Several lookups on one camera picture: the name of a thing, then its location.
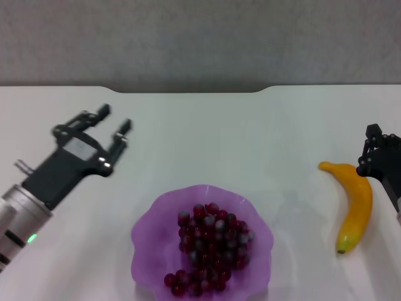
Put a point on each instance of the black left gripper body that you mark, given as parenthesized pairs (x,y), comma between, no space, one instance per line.
(62,169)

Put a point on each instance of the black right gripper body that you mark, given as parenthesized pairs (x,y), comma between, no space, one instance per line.
(388,163)

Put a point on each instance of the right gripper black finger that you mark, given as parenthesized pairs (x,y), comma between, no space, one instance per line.
(374,129)

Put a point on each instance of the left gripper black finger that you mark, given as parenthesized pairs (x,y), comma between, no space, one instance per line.
(120,138)
(94,117)

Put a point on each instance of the yellow banana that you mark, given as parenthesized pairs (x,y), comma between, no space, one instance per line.
(357,200)

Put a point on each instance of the red grape bunch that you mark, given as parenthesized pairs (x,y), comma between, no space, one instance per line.
(206,238)

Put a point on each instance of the purple wavy plastic plate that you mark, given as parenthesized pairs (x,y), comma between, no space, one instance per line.
(150,244)

